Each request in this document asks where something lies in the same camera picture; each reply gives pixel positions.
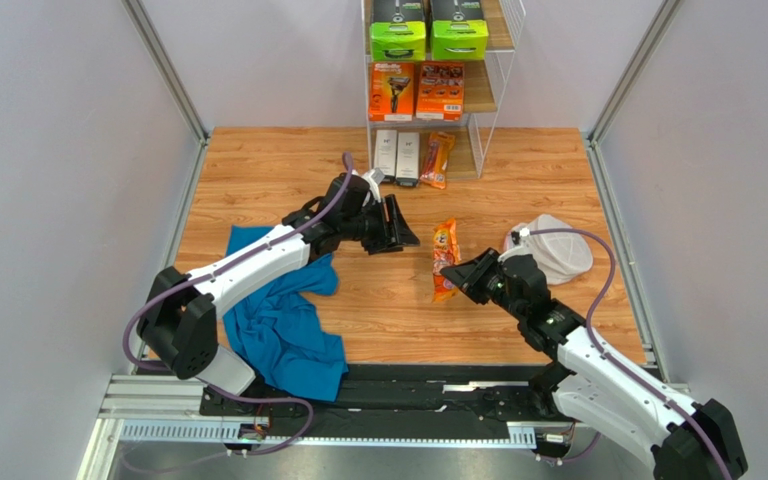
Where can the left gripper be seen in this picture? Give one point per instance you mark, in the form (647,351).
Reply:
(385,242)

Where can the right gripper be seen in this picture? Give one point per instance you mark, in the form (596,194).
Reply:
(485,277)

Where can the orange disposable razor pack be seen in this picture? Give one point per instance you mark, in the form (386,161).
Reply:
(446,252)

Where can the orange toothbrush pack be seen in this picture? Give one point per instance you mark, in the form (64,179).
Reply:
(435,165)

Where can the white tall box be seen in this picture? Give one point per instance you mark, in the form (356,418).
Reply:
(408,156)
(385,153)

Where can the black green razor box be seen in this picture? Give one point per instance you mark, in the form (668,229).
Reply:
(459,30)
(397,30)

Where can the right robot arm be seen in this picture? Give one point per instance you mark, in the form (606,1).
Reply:
(588,380)

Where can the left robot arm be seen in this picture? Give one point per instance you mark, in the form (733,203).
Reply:
(179,319)

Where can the orange razor box front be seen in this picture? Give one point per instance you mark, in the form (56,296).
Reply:
(391,92)

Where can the orange razor box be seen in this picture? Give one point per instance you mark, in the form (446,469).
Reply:
(391,92)
(441,88)

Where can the orange razor box back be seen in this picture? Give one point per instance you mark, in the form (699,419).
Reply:
(441,88)

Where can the blue cloth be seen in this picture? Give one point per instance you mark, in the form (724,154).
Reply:
(277,331)

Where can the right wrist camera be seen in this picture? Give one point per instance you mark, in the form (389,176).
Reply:
(519,244)

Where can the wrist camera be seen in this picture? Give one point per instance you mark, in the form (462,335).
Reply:
(373,179)
(519,244)

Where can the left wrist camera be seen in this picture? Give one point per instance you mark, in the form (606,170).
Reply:
(373,179)

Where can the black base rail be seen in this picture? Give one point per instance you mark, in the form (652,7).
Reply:
(487,405)

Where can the white wire shelf rack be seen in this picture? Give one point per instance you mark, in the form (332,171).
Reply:
(486,83)

